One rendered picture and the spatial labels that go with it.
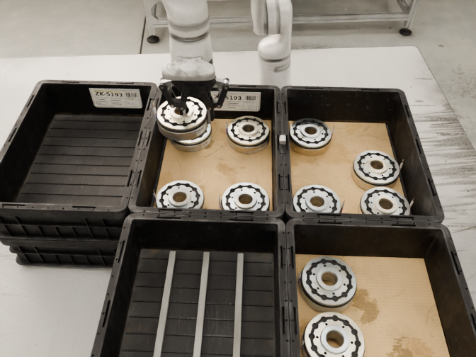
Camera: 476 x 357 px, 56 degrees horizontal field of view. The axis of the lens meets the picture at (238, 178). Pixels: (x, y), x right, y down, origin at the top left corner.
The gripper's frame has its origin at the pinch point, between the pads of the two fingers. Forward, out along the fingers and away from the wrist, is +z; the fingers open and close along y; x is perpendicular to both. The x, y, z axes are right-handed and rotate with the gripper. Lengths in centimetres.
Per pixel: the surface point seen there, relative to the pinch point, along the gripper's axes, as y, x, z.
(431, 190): -47.3, 12.5, 8.6
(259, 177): -13.3, 2.0, 17.2
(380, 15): -96, -195, 89
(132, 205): 11.5, 18.2, 7.0
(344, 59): -45, -65, 31
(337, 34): -71, -196, 102
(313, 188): -24.8, 7.5, 14.4
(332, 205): -28.3, 12.4, 14.0
